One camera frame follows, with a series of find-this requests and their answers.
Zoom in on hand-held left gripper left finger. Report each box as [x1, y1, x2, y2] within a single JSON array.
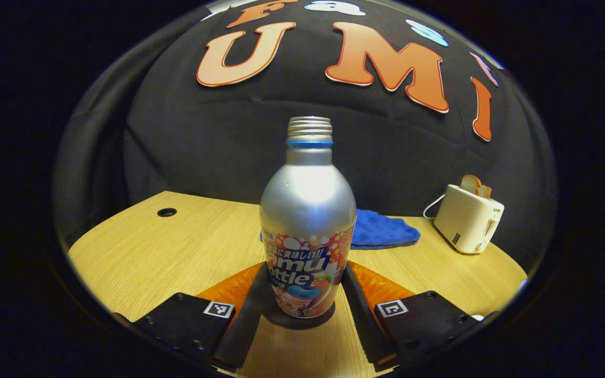
[[112, 261, 269, 371]]

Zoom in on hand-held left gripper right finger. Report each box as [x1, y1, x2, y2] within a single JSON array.
[[340, 261, 498, 371]]

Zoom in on dark round coaster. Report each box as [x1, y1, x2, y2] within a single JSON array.
[[260, 302, 336, 330]]

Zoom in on silver water bottle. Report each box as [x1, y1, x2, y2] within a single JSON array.
[[259, 116, 357, 319]]

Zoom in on blue towel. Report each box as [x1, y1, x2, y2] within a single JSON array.
[[351, 209, 421, 250]]

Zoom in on white toaster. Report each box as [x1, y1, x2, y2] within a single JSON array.
[[433, 184, 505, 255]]

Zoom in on white toaster cable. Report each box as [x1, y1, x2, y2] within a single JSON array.
[[422, 194, 446, 220]]

